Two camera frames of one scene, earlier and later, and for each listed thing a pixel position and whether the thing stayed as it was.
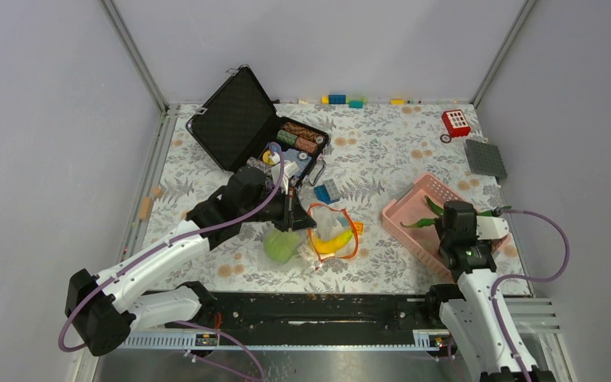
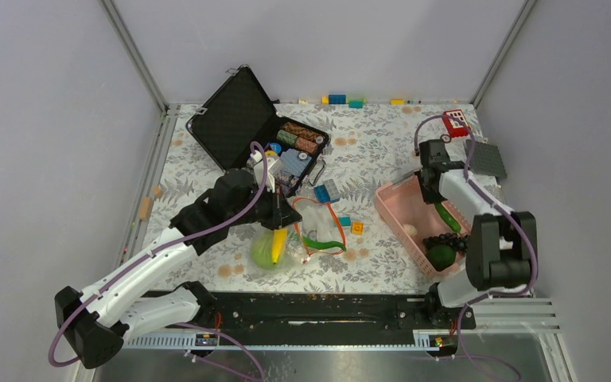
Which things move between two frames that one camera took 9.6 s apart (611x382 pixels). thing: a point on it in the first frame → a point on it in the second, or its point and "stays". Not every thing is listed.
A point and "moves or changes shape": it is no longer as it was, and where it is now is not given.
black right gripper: x=438 y=225 → x=429 y=198
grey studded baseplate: x=485 y=159 stays
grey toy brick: x=332 y=190 stays
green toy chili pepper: x=422 y=223 → x=326 y=245
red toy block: x=456 y=122 stays
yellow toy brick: x=359 y=228 stays
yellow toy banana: x=333 y=243 → x=279 y=243
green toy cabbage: x=279 y=246 → x=261 y=251
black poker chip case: x=240 y=121 stays
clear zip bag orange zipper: x=331 y=235 moves or changes shape
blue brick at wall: x=336 y=99 stays
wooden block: x=145 y=208 stays
